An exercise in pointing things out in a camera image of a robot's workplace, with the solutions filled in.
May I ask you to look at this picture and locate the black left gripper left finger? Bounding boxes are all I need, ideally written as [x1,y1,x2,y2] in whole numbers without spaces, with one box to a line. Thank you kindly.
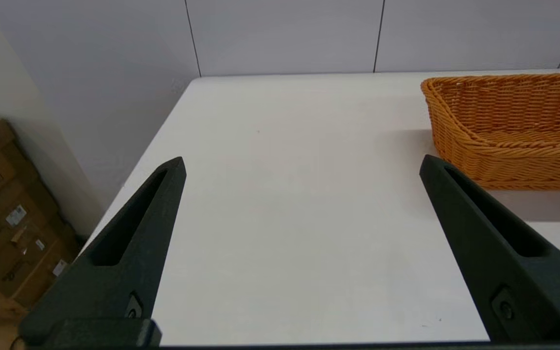
[17,157,187,343]

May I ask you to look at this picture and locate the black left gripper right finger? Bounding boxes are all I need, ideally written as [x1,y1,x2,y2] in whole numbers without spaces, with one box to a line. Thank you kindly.
[420,155,560,342]

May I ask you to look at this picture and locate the orange wicker basket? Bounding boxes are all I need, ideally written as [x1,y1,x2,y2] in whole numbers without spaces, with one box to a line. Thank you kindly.
[421,73,560,191]

